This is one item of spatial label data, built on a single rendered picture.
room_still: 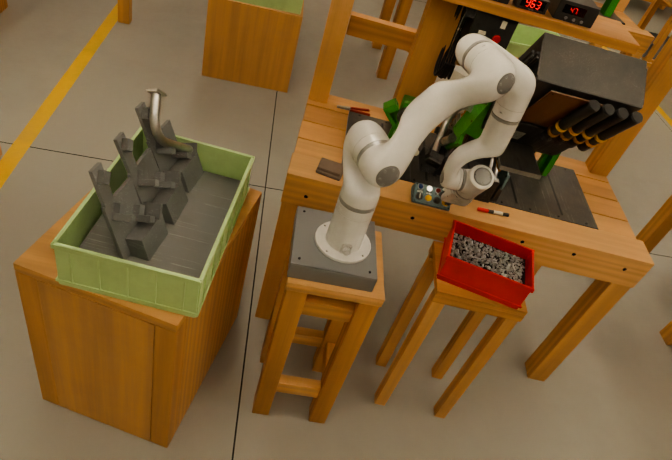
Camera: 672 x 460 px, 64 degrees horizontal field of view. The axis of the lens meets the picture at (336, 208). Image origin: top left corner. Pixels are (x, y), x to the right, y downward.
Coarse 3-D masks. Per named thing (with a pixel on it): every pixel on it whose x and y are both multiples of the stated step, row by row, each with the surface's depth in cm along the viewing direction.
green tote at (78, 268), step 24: (144, 144) 195; (120, 168) 179; (216, 168) 198; (240, 168) 197; (240, 192) 179; (72, 216) 154; (96, 216) 169; (72, 240) 156; (216, 240) 160; (72, 264) 150; (96, 264) 148; (120, 264) 146; (216, 264) 171; (96, 288) 155; (120, 288) 154; (144, 288) 152; (168, 288) 151; (192, 288) 150; (192, 312) 157
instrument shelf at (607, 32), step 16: (448, 0) 203; (464, 0) 203; (480, 0) 202; (512, 0) 211; (512, 16) 205; (528, 16) 205; (544, 16) 206; (560, 32) 207; (576, 32) 207; (592, 32) 206; (608, 32) 211; (624, 32) 216; (624, 48) 209
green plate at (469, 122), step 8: (480, 104) 207; (488, 104) 201; (472, 112) 211; (480, 112) 204; (464, 120) 214; (472, 120) 208; (480, 120) 207; (456, 128) 218; (464, 128) 211; (472, 128) 210; (480, 128) 210; (472, 136) 212
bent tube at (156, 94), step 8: (152, 96) 169; (160, 96) 170; (152, 104) 169; (152, 112) 168; (152, 120) 168; (152, 128) 169; (160, 128) 171; (160, 136) 171; (160, 144) 174; (168, 144) 176; (176, 144) 180; (184, 144) 186
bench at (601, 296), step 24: (336, 96) 257; (312, 120) 236; (336, 120) 241; (312, 144) 223; (336, 144) 227; (576, 168) 261; (600, 192) 250; (288, 216) 216; (600, 216) 235; (624, 216) 240; (288, 240) 225; (264, 288) 245; (600, 288) 230; (624, 288) 225; (264, 312) 257; (576, 312) 244; (600, 312) 236; (552, 336) 258; (576, 336) 248; (528, 360) 275; (552, 360) 261
